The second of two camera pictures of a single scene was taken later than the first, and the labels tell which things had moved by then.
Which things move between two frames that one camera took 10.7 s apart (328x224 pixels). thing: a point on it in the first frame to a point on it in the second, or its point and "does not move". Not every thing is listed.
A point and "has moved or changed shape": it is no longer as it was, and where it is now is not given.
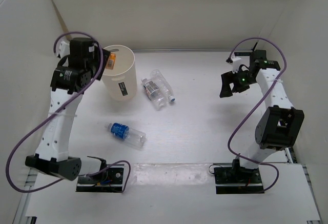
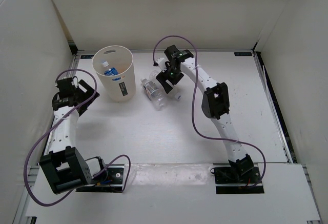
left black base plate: (111, 180) does not move
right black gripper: (228, 78) to (161, 78)
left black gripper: (106, 56) to (89, 93)
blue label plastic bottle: (130, 135) to (110, 71)
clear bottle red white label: (154, 94) does not move
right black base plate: (237, 180) does not move
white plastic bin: (120, 83) does not move
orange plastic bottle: (110, 63) to (121, 68)
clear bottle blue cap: (162, 84) has moved or changed shape
